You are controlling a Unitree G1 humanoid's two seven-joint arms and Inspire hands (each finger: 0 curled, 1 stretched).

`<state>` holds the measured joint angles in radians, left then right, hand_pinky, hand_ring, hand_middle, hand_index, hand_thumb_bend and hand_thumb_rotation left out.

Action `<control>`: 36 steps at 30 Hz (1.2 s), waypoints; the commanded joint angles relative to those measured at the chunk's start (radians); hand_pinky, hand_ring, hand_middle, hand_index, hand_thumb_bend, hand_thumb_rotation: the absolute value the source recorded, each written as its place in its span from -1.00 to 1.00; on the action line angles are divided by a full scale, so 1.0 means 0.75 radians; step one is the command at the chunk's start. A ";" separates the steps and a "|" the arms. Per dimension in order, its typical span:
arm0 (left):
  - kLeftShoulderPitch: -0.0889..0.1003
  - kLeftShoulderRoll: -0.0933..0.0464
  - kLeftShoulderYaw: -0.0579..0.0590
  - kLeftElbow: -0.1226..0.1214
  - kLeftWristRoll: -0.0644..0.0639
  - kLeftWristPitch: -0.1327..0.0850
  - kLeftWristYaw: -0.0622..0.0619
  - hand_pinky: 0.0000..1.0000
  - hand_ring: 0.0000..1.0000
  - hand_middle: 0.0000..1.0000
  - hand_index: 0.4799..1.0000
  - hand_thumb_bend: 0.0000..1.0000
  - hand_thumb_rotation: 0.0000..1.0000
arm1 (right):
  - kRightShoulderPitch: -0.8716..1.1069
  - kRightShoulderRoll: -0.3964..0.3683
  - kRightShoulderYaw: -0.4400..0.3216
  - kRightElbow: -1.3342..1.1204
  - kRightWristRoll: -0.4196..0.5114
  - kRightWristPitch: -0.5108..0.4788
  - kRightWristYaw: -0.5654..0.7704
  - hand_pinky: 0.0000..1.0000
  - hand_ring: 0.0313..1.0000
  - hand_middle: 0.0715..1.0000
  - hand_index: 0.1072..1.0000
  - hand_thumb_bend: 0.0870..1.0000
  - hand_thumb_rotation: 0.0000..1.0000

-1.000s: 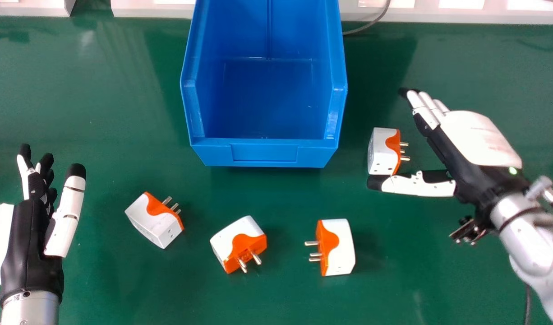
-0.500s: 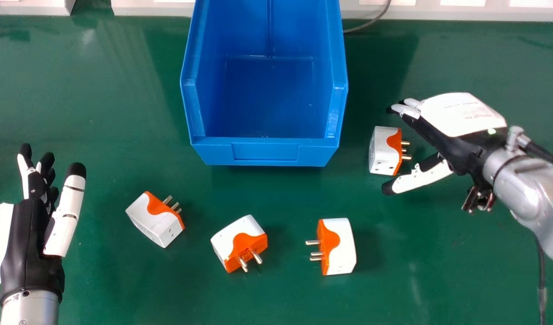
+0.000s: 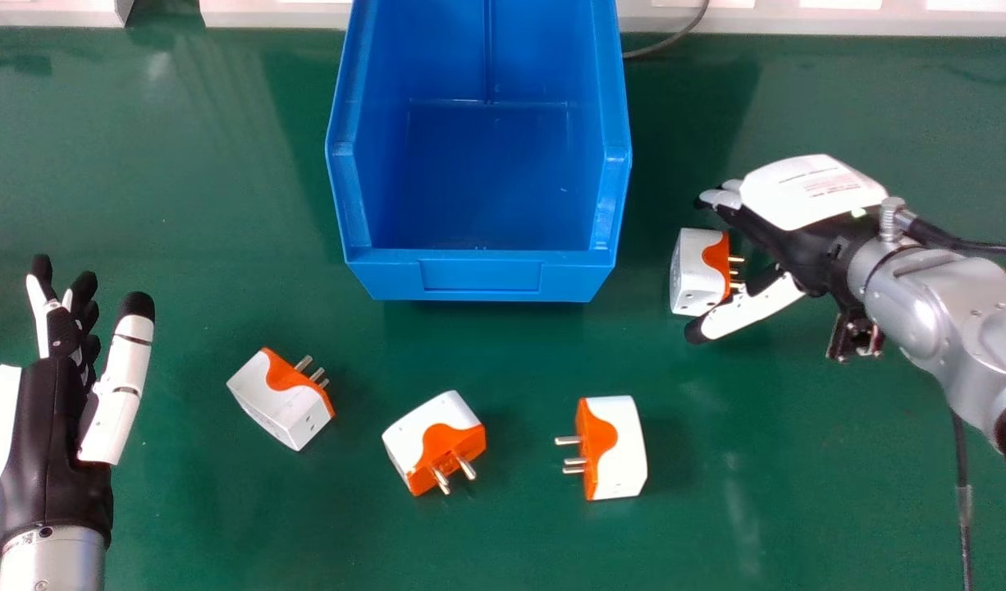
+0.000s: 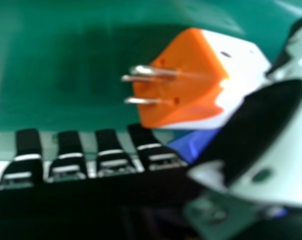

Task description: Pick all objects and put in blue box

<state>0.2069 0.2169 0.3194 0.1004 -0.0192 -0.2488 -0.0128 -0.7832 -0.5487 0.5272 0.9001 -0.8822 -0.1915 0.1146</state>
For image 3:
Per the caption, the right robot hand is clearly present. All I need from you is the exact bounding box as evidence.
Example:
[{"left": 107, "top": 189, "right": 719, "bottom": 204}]
[{"left": 684, "top": 154, "right": 891, "bottom": 345}]

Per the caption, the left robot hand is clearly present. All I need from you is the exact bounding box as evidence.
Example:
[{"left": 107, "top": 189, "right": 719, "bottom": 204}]
[{"left": 0, "top": 254, "right": 156, "bottom": 557}]

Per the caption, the white-and-orange plug adapter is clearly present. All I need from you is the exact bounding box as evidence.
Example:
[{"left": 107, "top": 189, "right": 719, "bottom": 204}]
[
  {"left": 670, "top": 227, "right": 747, "bottom": 318},
  {"left": 382, "top": 390, "right": 487, "bottom": 497},
  {"left": 555, "top": 396, "right": 648, "bottom": 502},
  {"left": 226, "top": 347, "right": 336, "bottom": 452}
]

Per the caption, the blue plastic bin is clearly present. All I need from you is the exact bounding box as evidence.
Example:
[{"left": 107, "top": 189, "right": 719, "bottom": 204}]
[{"left": 325, "top": 0, "right": 633, "bottom": 303}]

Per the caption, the black cable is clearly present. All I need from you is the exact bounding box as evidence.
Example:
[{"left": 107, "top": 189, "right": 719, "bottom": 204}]
[
  {"left": 949, "top": 410, "right": 975, "bottom": 591},
  {"left": 621, "top": 0, "right": 711, "bottom": 60}
]

